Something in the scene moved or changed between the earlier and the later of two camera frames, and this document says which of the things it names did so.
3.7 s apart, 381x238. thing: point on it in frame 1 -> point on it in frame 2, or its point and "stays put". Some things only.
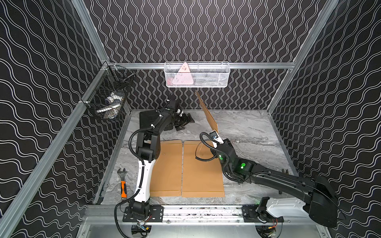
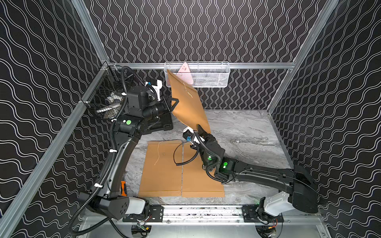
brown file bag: (202, 174) stays put
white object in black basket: (110, 111) stays put
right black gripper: (228, 144) -> (207, 137)
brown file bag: (166, 175) stays put
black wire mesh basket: (107, 96) stays put
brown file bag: (211, 119) -> (189, 109)
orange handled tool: (123, 183) stays put
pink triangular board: (183, 76) stays put
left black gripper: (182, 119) -> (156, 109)
